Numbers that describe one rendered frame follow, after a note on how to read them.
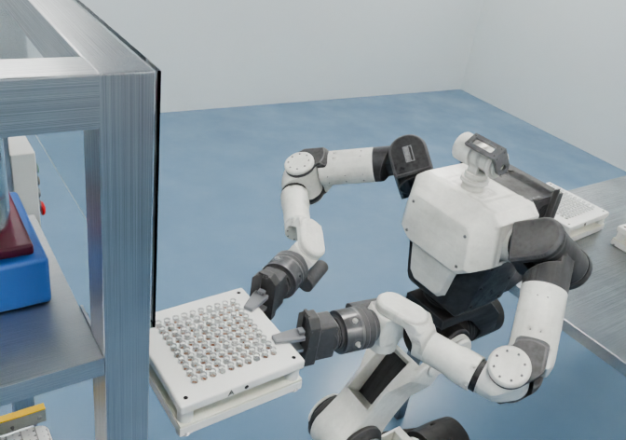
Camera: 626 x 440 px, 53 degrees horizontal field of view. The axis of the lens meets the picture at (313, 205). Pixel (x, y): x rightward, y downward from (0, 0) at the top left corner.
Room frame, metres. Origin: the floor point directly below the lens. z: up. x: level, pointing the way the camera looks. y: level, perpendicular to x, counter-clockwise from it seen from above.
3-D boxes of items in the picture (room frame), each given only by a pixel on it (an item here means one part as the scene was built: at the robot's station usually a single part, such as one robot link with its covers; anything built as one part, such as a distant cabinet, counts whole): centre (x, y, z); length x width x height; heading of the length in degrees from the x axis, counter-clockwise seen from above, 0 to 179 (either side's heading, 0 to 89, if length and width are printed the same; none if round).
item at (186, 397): (0.90, 0.14, 1.02); 0.25 x 0.24 x 0.02; 38
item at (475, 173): (1.30, -0.34, 1.31); 0.10 x 0.07 x 0.09; 39
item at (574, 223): (1.98, -0.84, 0.91); 0.25 x 0.24 x 0.02; 41
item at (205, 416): (0.90, 0.14, 0.98); 0.24 x 0.24 x 0.02; 38
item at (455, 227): (1.33, -0.40, 1.11); 0.34 x 0.30 x 0.36; 39
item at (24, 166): (1.48, 0.80, 0.95); 0.17 x 0.06 x 0.26; 37
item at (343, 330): (0.98, -0.07, 1.02); 0.12 x 0.10 x 0.13; 121
